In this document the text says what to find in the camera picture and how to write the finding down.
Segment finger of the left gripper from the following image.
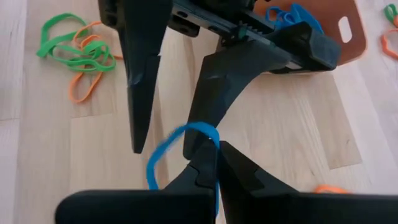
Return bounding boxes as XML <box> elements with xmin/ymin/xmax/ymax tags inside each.
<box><xmin>183</xmin><ymin>39</ymin><xmax>293</xmax><ymax>160</ymax></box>
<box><xmin>118</xmin><ymin>0</ymin><xmax>174</xmax><ymax>154</ymax></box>

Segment orange plastic basket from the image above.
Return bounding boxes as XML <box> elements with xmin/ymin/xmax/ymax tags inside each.
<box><xmin>253</xmin><ymin>0</ymin><xmax>368</xmax><ymax>74</ymax></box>

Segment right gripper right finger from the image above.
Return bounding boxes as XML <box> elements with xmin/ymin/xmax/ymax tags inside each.
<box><xmin>219</xmin><ymin>141</ymin><xmax>398</xmax><ymax>224</ymax></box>

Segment green rubber band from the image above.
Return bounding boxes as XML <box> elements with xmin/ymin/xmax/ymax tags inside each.
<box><xmin>36</xmin><ymin>12</ymin><xmax>90</xmax><ymax>66</ymax></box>
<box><xmin>58</xmin><ymin>40</ymin><xmax>118</xmax><ymax>75</ymax></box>
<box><xmin>384</xmin><ymin>3</ymin><xmax>398</xmax><ymax>26</ymax></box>

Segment rubber bands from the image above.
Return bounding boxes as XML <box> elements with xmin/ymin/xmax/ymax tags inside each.
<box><xmin>287</xmin><ymin>2</ymin><xmax>325</xmax><ymax>35</ymax></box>

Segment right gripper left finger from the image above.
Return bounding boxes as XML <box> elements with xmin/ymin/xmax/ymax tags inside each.
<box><xmin>55</xmin><ymin>140</ymin><xmax>220</xmax><ymax>224</ymax></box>

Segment orange rubber band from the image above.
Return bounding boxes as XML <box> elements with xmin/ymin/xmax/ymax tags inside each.
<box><xmin>381</xmin><ymin>15</ymin><xmax>398</xmax><ymax>60</ymax></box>
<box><xmin>73</xmin><ymin>21</ymin><xmax>124</xmax><ymax>60</ymax></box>
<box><xmin>68</xmin><ymin>70</ymin><xmax>105</xmax><ymax>104</ymax></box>
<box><xmin>313</xmin><ymin>184</ymin><xmax>349</xmax><ymax>194</ymax></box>

